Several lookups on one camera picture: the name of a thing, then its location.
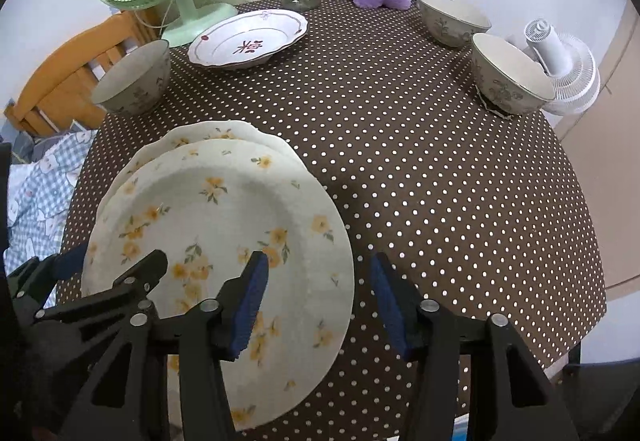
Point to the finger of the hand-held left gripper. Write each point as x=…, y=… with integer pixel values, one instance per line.
x=70, y=262
x=150, y=266

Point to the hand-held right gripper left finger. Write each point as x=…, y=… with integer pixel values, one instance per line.
x=250, y=306

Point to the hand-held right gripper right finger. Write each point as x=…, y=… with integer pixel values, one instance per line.
x=390, y=306

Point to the yellow floral plate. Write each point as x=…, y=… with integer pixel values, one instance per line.
x=210, y=201
x=215, y=130

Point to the grey floral bowl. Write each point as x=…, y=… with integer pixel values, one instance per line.
x=505, y=76
x=450, y=18
x=135, y=81

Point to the white plate with red print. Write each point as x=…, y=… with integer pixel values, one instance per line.
x=247, y=41

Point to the blue checkered blanket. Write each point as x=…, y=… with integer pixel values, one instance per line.
x=40, y=181

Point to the brown polka-dot tablecloth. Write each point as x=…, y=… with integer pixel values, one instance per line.
x=400, y=146

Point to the wooden bed headboard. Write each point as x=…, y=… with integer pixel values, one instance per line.
x=60, y=71

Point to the white standing fan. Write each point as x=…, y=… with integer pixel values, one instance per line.
x=570, y=76

